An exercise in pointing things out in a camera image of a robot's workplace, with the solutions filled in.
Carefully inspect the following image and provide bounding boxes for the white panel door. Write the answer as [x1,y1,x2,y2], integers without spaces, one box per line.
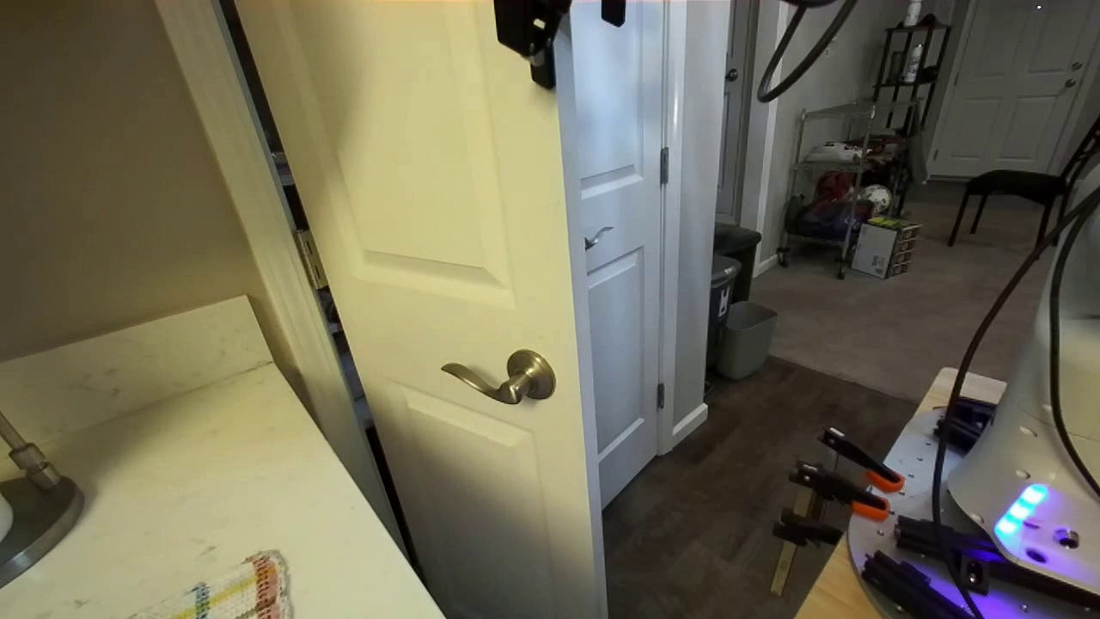
[230,0,612,619]
[567,0,671,511]

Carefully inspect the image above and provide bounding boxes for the white door jamb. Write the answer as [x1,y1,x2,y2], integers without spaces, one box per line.
[151,0,404,555]
[662,0,736,457]

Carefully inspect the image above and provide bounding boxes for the white room door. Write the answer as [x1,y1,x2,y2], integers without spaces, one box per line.
[923,0,1100,182]

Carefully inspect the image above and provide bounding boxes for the black trash can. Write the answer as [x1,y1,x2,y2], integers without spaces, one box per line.
[716,219,765,308]

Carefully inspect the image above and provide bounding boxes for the red bag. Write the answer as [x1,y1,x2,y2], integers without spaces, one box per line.
[814,169,866,233]

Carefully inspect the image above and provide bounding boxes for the white ball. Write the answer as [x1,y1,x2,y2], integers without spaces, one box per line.
[854,182,896,219]

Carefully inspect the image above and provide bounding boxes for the black shelf rack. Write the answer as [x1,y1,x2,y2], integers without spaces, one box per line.
[871,10,955,193]

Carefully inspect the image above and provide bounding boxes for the white cardboard box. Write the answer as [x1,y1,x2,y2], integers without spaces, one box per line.
[852,217,920,284]

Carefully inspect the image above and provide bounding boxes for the grey plastic bin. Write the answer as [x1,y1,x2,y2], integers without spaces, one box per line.
[716,301,780,387]

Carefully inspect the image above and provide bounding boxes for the black chair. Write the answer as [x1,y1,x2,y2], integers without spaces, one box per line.
[945,113,1100,262]

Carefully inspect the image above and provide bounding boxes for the black orange bar clamp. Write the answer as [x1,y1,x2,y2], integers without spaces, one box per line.
[814,424,909,496]
[787,462,896,527]

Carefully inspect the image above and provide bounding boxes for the grey metal mounting plate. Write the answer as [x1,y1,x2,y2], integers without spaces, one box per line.
[845,399,1100,619]

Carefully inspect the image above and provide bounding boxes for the white vanity countertop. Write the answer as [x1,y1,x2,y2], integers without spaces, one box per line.
[0,293,448,619]

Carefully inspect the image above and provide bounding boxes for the white striped towel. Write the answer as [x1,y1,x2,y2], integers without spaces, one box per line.
[131,547,294,619]

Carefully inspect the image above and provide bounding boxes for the metal wire utility cart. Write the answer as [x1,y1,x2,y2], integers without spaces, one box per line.
[778,101,920,284]

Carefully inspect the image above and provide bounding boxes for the black base cable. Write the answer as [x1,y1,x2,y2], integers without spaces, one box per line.
[928,185,1100,530]
[1045,205,1100,499]

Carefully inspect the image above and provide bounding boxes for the short black mounting bracket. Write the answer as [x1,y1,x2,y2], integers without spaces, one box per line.
[931,399,995,457]

